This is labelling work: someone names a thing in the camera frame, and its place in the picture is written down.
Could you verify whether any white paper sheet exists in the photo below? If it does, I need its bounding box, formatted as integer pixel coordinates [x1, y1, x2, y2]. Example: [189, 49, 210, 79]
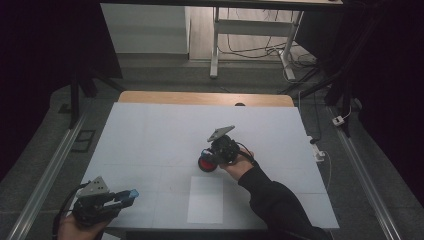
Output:
[186, 175, 225, 225]

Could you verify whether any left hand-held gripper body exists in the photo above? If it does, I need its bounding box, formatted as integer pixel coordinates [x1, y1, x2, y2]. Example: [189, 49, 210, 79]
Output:
[71, 176, 118, 228]

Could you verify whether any person's right hand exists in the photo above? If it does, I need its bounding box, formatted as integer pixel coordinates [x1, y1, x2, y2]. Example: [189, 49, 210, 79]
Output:
[219, 145, 257, 182]

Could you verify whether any tangle of black floor cables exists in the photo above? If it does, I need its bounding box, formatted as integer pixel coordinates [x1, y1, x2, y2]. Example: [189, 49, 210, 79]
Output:
[218, 8, 318, 69]

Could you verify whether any black tripod stand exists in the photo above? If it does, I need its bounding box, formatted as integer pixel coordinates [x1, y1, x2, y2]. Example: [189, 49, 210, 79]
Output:
[67, 63, 127, 130]
[279, 19, 364, 138]

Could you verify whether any person's left hand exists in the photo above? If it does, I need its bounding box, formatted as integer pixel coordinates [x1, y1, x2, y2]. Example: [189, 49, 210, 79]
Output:
[56, 213, 109, 240]

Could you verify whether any white desk frame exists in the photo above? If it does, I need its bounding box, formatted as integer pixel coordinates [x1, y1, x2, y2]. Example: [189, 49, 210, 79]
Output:
[209, 6, 305, 81]

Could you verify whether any aluminium floor rail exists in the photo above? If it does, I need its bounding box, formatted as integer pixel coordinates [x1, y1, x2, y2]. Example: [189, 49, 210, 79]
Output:
[5, 112, 88, 240]
[327, 105, 404, 240]

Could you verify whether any wooden table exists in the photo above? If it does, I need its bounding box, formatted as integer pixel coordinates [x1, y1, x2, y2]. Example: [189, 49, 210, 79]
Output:
[117, 90, 295, 108]

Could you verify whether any white power strip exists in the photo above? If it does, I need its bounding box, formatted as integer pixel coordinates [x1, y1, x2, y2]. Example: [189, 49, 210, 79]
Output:
[306, 134, 326, 163]

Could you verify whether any white cabinet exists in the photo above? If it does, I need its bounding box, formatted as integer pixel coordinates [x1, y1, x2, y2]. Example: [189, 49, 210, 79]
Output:
[100, 3, 191, 56]

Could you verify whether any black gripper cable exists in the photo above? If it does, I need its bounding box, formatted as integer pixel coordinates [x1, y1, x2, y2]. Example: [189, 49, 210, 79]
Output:
[235, 141, 258, 167]
[51, 180, 92, 240]

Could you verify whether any round red ink pad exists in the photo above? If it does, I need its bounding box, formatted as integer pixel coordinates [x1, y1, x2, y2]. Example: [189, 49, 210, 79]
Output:
[197, 154, 220, 173]

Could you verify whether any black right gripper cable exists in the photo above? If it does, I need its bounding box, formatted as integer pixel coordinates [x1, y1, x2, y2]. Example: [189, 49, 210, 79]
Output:
[235, 141, 258, 167]

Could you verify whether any white table mat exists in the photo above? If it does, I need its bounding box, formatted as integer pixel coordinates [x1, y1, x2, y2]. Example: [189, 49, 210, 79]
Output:
[81, 102, 340, 231]

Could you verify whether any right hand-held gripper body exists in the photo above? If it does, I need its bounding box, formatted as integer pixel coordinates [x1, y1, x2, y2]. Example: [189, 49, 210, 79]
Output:
[206, 125, 242, 165]

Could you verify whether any black rectangular floor frame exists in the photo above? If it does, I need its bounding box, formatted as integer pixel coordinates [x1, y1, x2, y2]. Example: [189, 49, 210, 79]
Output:
[70, 129, 97, 154]

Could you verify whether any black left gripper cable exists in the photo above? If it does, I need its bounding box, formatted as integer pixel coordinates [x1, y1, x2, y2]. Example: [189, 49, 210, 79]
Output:
[51, 180, 92, 240]

